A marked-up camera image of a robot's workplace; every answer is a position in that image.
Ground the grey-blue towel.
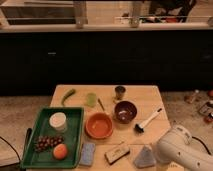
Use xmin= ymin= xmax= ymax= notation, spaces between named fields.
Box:
xmin=134 ymin=146 xmax=156 ymax=169

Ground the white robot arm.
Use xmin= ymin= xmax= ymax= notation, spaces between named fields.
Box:
xmin=154 ymin=125 xmax=213 ymax=171

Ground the dark purple bowl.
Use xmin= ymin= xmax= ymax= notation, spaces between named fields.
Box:
xmin=114 ymin=101 xmax=137 ymax=124

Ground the orange-red bowl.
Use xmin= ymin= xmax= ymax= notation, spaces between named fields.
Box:
xmin=85 ymin=113 xmax=113 ymax=139

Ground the small metal cup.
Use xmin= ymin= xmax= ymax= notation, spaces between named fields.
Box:
xmin=115 ymin=85 xmax=126 ymax=100

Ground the green pen stick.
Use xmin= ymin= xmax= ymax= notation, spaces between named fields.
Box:
xmin=98 ymin=98 xmax=105 ymax=111

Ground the light green small cup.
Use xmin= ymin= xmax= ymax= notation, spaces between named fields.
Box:
xmin=86 ymin=93 xmax=97 ymax=107

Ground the green chili pepper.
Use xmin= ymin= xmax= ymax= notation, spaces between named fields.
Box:
xmin=61 ymin=89 xmax=76 ymax=106

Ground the white round container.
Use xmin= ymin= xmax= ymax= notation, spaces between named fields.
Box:
xmin=49 ymin=112 xmax=67 ymax=132

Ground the green plastic tray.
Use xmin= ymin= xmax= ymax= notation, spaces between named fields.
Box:
xmin=21 ymin=107 xmax=84 ymax=169

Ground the blue sponge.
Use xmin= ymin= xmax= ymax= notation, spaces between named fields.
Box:
xmin=79 ymin=142 xmax=96 ymax=166

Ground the wooden block eraser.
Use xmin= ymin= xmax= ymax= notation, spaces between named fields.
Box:
xmin=104 ymin=143 xmax=130 ymax=165

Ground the orange fruit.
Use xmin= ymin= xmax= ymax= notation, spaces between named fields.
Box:
xmin=53 ymin=144 xmax=68 ymax=160

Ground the bunch of dark grapes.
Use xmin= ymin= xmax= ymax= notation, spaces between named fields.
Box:
xmin=34 ymin=136 xmax=64 ymax=152

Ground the black tool beside tray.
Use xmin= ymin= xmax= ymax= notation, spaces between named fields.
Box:
xmin=22 ymin=128 xmax=32 ymax=158

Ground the white handled black brush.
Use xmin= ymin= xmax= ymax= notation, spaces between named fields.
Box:
xmin=135 ymin=108 xmax=162 ymax=133

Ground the black cable left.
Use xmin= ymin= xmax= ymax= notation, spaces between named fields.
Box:
xmin=0 ymin=135 xmax=23 ymax=168

